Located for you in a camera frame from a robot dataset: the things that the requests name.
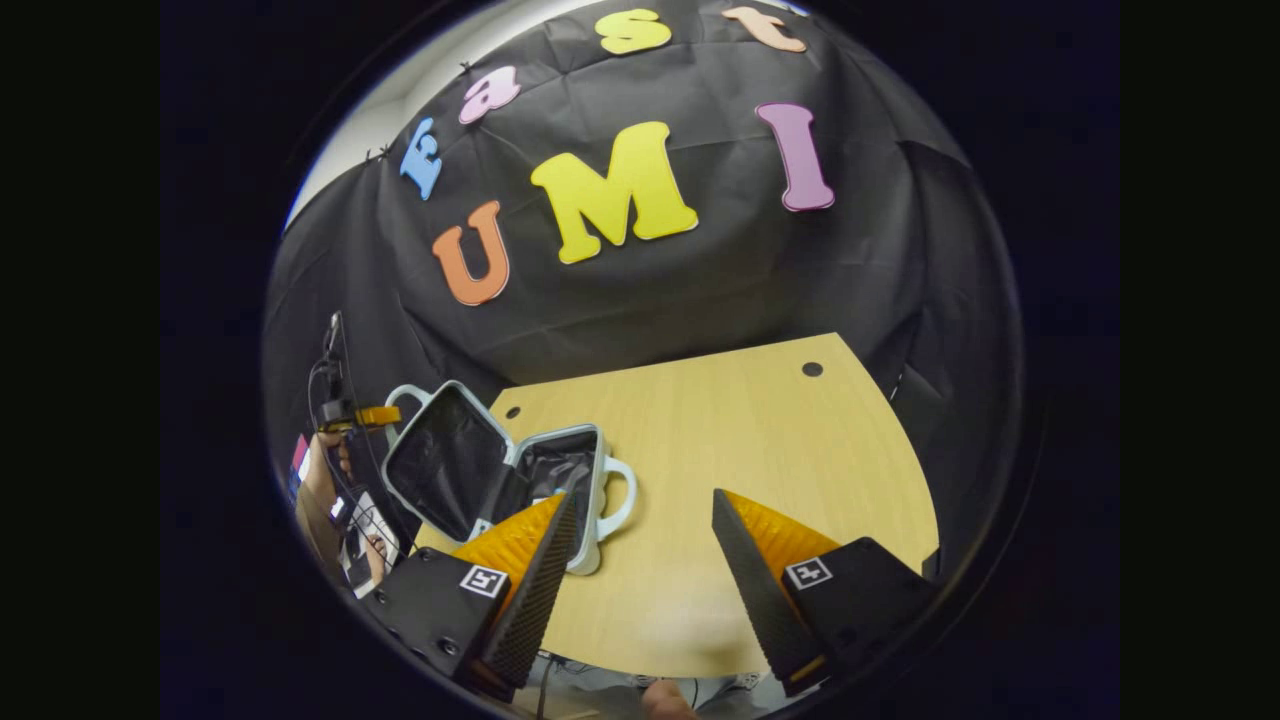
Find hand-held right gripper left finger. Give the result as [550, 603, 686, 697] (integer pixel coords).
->
[360, 488, 583, 703]

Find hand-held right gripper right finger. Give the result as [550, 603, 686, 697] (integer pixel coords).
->
[710, 487, 941, 700]

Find light blue suitcase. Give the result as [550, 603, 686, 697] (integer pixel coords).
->
[382, 380, 639, 577]

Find person's grey clothing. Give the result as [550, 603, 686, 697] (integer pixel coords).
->
[515, 650, 801, 720]

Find black backdrop cloth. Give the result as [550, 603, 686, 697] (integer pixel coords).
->
[265, 0, 1023, 581]

